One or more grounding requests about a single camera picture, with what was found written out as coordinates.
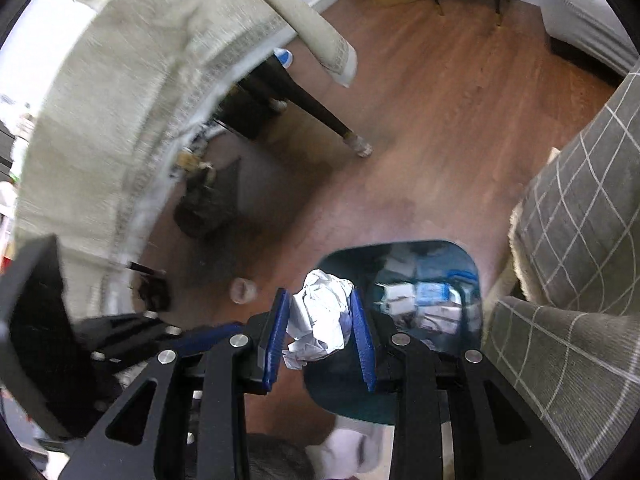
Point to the blue and white slipper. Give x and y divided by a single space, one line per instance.
284 56

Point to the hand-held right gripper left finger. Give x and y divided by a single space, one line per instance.
274 340

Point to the dark wooden table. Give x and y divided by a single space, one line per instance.
310 105

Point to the small white paper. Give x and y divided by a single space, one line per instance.
320 310

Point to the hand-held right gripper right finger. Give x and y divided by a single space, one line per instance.
362 340

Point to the teal trash bin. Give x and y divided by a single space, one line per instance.
350 400

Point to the person's dark trouser leg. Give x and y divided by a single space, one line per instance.
270 460

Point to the beige patterned tablecloth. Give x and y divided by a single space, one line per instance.
125 100

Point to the person's white shoe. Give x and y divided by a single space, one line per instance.
350 445

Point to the small grey cylinder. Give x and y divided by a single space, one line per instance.
243 291

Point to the grey checked tablecloth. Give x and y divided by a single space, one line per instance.
575 220

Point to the grey armchair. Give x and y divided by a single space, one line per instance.
590 15

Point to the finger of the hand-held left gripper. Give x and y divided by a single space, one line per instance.
210 340
125 327

